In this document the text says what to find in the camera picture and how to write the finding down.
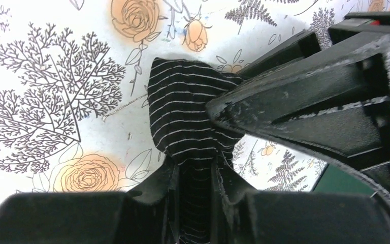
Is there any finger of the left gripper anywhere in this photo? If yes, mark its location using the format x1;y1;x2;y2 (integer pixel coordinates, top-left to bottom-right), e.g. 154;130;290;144
207;34;390;207

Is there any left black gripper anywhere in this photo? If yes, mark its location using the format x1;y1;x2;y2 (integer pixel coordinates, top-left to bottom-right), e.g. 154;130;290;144
237;12;390;79

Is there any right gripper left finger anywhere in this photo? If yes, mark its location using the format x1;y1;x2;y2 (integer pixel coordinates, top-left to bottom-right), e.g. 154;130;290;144
0;156;179;243

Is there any green divided organizer tray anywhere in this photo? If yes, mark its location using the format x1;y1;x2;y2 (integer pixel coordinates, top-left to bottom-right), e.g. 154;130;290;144
312;165;375;196

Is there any black striped underwear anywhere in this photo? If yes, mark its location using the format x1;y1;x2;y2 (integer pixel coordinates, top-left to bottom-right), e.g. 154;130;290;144
147;57;242;243

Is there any floral patterned table mat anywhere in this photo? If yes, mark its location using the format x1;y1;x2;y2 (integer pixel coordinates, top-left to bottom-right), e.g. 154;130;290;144
0;1;390;204

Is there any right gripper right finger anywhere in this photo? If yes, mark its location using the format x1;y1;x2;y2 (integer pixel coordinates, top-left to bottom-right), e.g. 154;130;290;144
211;160;390;243

